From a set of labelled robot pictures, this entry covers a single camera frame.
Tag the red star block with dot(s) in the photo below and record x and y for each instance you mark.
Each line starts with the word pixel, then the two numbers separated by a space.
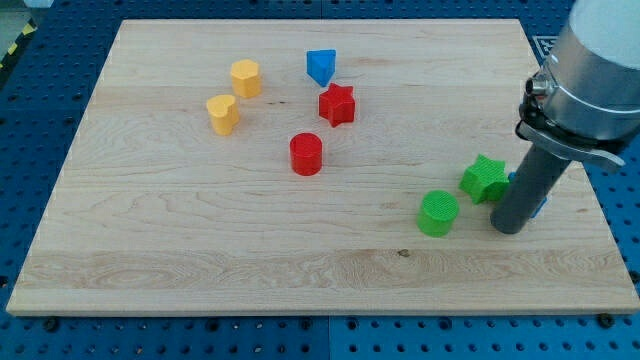
pixel 337 104

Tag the red cylinder block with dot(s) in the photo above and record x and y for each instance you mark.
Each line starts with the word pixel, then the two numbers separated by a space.
pixel 306 150

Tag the green cylinder block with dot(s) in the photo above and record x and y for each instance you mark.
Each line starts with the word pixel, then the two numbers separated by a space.
pixel 437 213

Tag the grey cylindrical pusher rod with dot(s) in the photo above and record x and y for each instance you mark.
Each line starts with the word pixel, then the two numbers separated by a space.
pixel 536 175

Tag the blue triangle block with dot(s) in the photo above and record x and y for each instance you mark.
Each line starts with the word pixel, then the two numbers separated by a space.
pixel 320 65

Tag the blue block behind rod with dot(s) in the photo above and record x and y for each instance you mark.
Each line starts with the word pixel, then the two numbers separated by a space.
pixel 511 177

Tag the green star block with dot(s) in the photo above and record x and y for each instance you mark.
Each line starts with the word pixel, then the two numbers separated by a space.
pixel 485 180

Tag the wooden board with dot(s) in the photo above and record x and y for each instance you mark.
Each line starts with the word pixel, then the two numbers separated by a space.
pixel 155 214

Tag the yellow hexagon block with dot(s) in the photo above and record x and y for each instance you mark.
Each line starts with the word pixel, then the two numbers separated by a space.
pixel 246 78

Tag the fiducial marker tag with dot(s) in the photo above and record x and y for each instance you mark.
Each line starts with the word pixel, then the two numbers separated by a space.
pixel 542 46

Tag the yellow heart block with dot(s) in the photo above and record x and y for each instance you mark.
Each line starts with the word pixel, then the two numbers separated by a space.
pixel 223 113

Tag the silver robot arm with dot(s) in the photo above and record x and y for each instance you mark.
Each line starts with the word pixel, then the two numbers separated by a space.
pixel 583 103

